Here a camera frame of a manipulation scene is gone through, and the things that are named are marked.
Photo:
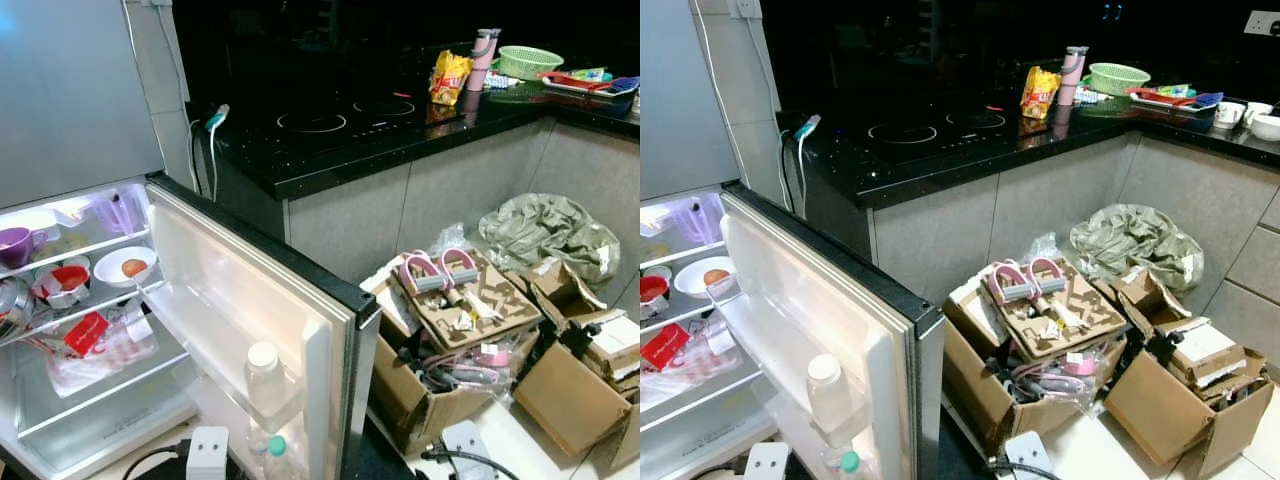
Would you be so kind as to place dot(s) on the steel pot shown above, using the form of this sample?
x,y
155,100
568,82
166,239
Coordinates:
x,y
12,305

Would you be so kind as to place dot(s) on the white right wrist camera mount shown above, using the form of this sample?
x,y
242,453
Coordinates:
x,y
1027,458
465,450

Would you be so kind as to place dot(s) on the pink bottle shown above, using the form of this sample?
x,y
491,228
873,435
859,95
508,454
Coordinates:
x,y
1072,78
484,60

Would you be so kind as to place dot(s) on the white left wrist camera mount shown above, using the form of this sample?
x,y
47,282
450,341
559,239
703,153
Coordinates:
x,y
207,455
768,462

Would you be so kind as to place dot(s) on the clear purple jug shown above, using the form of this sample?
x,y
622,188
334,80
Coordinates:
x,y
120,212
695,220

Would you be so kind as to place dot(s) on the purple cup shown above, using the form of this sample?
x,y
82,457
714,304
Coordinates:
x,y
18,245

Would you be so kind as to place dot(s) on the red tray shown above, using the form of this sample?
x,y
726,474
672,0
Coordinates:
x,y
1170,98
585,85

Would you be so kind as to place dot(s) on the silver refrigerator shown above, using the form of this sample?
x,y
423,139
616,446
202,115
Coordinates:
x,y
680,100
60,100

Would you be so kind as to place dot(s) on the clear bottle white cap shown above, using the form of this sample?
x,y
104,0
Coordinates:
x,y
265,385
828,398

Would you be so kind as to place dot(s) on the yellow snack bag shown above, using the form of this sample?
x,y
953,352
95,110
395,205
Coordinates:
x,y
1041,93
450,78

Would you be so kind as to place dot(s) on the small white bowl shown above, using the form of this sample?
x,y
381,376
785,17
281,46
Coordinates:
x,y
1268,127

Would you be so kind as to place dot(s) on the black countertop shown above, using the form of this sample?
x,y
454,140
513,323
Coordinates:
x,y
330,160
920,170

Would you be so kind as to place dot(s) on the grey kitchen cabinet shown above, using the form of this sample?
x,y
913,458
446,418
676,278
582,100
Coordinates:
x,y
450,200
1000,215

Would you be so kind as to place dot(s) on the black floor mat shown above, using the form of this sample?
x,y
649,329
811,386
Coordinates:
x,y
375,460
960,465

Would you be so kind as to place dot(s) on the white wall socket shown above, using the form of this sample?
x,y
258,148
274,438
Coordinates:
x,y
745,8
1262,22

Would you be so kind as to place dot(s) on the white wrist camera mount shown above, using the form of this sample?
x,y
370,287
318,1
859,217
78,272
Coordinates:
x,y
207,455
1027,458
768,462
465,450

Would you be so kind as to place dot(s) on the green plastic basket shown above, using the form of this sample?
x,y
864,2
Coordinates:
x,y
530,62
1118,78

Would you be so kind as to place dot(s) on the red bowl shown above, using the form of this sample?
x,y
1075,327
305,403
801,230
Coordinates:
x,y
68,280
652,292

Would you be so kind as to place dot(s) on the brown egg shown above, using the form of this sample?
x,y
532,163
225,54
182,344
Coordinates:
x,y
134,268
716,277

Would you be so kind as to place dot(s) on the clear bottle green cap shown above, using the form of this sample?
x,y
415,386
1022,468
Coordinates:
x,y
280,460
845,467

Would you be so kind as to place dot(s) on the large open cardboard box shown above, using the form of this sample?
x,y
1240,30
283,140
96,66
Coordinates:
x,y
975,400
400,400

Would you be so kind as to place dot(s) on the clear plastic bag red label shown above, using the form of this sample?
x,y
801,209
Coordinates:
x,y
690,360
110,350

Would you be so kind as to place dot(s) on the silver fridge door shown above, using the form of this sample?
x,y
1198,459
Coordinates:
x,y
830,310
250,300

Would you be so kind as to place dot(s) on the moulded cardboard insert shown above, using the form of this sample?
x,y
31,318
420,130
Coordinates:
x,y
1070,318
480,310

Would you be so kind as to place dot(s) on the white teal charger plug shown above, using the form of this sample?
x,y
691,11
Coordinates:
x,y
808,127
217,117

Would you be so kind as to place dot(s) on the silver freezer door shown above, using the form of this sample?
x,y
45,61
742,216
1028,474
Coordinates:
x,y
680,90
70,90

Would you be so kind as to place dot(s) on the shallow white bowl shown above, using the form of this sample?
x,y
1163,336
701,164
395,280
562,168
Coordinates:
x,y
105,266
688,279

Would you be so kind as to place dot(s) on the stacked small cardboard boxes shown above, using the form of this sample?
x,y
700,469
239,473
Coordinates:
x,y
610,345
1200,345

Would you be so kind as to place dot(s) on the black induction cooktop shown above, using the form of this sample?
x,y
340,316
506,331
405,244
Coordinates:
x,y
940,130
350,115

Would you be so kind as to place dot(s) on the white cup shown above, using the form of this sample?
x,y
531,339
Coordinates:
x,y
1228,114
1257,110

